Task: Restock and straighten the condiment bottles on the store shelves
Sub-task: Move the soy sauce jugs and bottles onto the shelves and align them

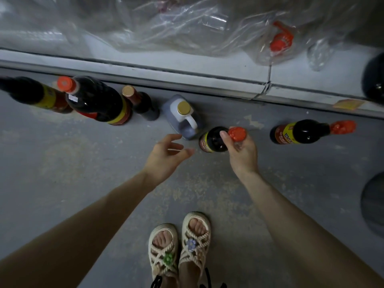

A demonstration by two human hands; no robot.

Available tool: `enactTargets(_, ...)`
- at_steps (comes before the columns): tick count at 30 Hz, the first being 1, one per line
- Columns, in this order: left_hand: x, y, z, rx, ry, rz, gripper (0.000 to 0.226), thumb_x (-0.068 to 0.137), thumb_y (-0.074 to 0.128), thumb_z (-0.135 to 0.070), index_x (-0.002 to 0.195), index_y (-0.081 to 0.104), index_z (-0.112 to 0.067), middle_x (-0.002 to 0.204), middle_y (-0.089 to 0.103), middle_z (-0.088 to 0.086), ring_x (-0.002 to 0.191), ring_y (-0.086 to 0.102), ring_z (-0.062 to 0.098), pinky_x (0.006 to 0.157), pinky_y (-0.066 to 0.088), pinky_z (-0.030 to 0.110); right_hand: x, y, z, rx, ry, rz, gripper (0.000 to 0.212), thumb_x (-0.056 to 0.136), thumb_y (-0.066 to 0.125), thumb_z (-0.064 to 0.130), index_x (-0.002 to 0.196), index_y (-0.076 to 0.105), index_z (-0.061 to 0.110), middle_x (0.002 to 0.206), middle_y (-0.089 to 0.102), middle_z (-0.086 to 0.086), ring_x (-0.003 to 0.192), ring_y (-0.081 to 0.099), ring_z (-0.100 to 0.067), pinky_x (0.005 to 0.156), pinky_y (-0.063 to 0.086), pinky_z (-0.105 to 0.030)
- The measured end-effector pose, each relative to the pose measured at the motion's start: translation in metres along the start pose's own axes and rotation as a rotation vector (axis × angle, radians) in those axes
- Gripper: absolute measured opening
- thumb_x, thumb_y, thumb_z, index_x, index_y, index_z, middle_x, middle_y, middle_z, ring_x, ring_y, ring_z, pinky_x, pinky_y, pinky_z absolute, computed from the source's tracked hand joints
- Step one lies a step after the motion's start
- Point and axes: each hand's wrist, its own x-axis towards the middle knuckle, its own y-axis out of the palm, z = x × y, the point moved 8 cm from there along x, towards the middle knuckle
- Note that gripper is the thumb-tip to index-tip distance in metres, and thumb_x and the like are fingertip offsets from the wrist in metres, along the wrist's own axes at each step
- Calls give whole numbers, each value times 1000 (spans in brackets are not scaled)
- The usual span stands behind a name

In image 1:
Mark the person's left hand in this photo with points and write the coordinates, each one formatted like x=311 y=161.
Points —
x=165 y=162

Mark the person's right hand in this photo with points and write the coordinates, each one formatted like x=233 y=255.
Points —
x=245 y=157

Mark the rice vinegar jug gold cap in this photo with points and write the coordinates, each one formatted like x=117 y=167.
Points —
x=177 y=120

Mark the brown-cap small soy bottle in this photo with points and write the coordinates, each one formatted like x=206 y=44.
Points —
x=144 y=105

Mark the white metal store shelving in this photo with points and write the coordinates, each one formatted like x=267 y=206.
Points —
x=180 y=72

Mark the person's left forearm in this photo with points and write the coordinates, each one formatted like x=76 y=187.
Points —
x=66 y=243

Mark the person's right forearm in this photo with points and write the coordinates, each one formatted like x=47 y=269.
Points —
x=318 y=237

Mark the grey floor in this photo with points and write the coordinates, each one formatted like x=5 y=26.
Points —
x=72 y=159

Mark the pack of clear empty bottles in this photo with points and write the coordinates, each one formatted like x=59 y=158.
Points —
x=150 y=24

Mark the small yellow paper tag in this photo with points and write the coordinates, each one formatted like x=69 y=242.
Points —
x=349 y=104

